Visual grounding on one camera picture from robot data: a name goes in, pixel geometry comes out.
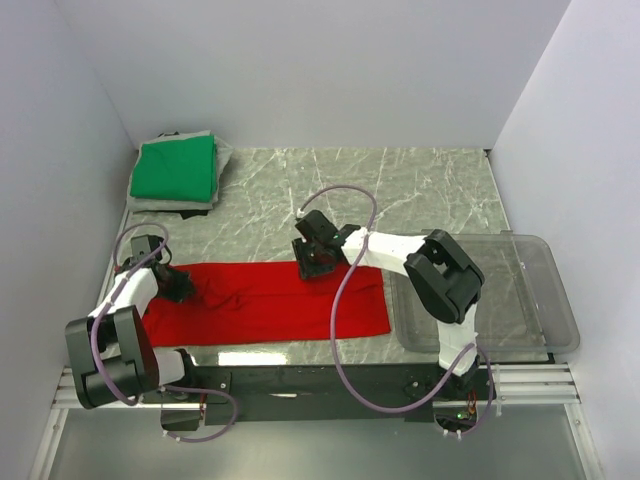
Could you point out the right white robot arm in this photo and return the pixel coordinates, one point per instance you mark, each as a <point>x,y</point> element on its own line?
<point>446,280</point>

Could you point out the folded green t shirt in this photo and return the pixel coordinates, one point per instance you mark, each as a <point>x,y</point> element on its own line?
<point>176,169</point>

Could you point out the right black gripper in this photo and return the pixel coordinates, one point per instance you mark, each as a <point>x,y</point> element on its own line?
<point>306,268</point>

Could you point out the aluminium rail frame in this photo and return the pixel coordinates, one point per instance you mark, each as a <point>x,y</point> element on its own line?
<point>537,429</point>

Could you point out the folded grey t shirt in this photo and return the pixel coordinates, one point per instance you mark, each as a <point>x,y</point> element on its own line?
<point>223,156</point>

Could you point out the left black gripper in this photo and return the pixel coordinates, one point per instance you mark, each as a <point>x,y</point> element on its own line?
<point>183,289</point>

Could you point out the red t shirt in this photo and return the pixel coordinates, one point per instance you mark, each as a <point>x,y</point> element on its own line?
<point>245,303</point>

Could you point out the black base beam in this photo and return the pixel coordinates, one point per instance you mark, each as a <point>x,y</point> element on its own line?
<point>293,393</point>

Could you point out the clear plastic bin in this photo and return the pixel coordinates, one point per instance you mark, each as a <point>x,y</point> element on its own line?
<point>523,316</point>

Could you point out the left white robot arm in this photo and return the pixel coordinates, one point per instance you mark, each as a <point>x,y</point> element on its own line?
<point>110,353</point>

